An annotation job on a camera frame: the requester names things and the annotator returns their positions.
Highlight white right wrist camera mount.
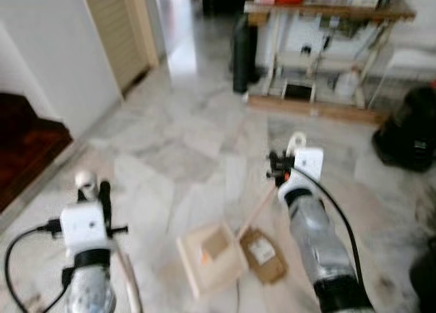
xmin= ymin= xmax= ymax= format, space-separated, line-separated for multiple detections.
xmin=278 ymin=147 xmax=325 ymax=199

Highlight brown cardboard piece with label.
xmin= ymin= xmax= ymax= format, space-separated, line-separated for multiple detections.
xmin=239 ymin=228 xmax=289 ymax=286

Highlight black bag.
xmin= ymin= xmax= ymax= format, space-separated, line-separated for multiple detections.
xmin=372 ymin=86 xmax=436 ymax=173

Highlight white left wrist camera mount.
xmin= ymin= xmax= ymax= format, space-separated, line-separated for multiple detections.
xmin=59 ymin=202 xmax=114 ymax=256

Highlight large black object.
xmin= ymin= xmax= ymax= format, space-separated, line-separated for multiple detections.
xmin=409 ymin=240 xmax=436 ymax=313

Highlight beige dustpan with wooden handle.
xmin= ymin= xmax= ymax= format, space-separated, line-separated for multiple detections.
xmin=176 ymin=132 xmax=309 ymax=300

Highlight wooden table with white frame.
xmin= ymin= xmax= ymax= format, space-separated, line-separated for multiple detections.
xmin=243 ymin=0 xmax=417 ymax=110

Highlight beige louvred door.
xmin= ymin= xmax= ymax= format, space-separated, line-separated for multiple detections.
xmin=81 ymin=0 xmax=159 ymax=93

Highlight dark red wooden stairs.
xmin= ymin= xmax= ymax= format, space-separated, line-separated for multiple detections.
xmin=0 ymin=91 xmax=74 ymax=213

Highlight long wooden board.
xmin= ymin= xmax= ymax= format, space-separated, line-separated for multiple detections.
xmin=246 ymin=95 xmax=383 ymax=127

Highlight white plastic jug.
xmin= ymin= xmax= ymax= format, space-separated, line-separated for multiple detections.
xmin=334 ymin=68 xmax=362 ymax=103

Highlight tall black cylinder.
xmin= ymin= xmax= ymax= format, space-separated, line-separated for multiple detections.
xmin=232 ymin=14 xmax=260 ymax=95

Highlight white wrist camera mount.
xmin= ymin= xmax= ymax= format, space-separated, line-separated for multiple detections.
xmin=278 ymin=147 xmax=325 ymax=199
xmin=59 ymin=202 xmax=114 ymax=256

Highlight white framed tablet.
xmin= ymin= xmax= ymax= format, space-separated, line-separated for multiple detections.
xmin=281 ymin=80 xmax=316 ymax=103

